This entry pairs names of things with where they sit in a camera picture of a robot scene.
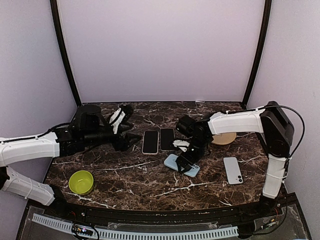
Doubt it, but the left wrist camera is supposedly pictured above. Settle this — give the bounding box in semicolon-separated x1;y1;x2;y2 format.
108;104;134;135

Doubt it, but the white cable duct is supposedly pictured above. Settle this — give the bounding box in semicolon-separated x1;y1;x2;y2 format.
31;213;239;240

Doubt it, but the yellow plate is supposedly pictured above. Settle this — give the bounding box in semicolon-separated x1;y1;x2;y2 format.
211;132;237;146

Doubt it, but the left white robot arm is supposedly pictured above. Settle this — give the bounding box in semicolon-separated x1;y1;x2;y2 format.
0;104;142;218

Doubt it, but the black frame post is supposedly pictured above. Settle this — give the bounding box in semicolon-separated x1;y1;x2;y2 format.
241;0;273;109
49;0;82;107

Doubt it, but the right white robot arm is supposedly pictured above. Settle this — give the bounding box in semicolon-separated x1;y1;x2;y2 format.
176;101;297;217

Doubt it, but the left black frame post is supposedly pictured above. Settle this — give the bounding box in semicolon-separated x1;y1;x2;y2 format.
49;0;82;107

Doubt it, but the black front rail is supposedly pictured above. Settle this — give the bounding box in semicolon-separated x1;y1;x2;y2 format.
27;193;298;227

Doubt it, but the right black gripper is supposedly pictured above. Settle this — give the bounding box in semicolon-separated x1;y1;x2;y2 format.
176;136;209;174

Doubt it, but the light blue phone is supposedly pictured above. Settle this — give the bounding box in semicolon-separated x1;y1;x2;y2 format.
223;157;244;185

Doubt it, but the blue phone case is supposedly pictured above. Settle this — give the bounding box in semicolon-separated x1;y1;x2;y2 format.
164;154;200;178

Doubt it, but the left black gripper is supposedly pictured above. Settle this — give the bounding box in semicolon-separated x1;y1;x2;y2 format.
82;123;143;152

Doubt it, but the green bowl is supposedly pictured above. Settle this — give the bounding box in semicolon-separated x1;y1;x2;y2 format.
68;170;94;195

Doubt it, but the right black frame post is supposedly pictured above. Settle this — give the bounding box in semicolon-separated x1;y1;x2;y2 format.
241;0;273;109

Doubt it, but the clear phone case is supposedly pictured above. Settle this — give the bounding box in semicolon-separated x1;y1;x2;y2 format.
159;127;176;152

